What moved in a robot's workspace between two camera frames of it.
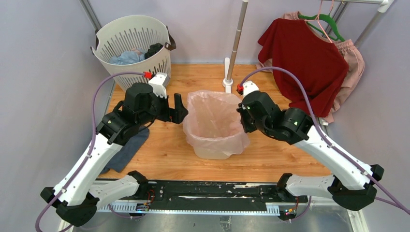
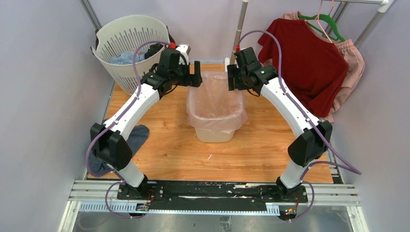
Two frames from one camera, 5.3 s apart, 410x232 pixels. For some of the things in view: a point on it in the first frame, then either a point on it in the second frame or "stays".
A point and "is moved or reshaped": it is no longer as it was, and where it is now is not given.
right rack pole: (373, 21) stays
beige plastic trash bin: (210, 154) → (211, 136)
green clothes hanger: (322, 15) stays
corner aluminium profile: (93, 18) stays
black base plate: (190, 195) stays
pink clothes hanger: (318, 17) stays
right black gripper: (247, 128) → (233, 71)
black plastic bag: (153, 50) stays
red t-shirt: (292, 44) stays
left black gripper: (176, 114) → (191, 79)
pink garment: (355, 63) stays
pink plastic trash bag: (213, 122) is moved or reshaped
